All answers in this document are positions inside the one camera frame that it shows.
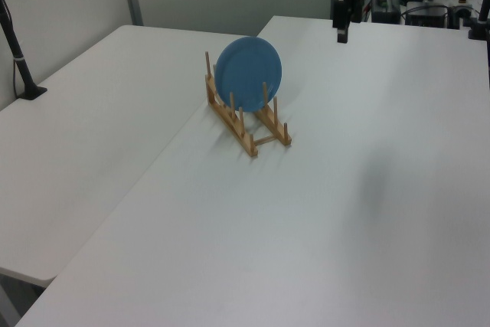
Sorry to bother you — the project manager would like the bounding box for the black electronics box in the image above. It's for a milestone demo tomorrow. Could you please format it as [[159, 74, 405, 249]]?
[[404, 5, 449, 28]]

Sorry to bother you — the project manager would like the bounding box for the black clamped camera pole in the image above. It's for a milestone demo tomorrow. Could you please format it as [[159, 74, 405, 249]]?
[[467, 0, 490, 41]]

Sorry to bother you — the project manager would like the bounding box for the black camera pole white tape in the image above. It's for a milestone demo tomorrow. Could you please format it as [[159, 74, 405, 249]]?
[[0, 0, 49, 102]]

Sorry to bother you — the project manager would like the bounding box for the wooden plate rack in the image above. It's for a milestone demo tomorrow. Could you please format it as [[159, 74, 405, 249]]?
[[204, 50, 292, 159]]

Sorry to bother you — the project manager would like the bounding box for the blue round plate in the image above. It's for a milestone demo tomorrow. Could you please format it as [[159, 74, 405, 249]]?
[[214, 35, 283, 113]]

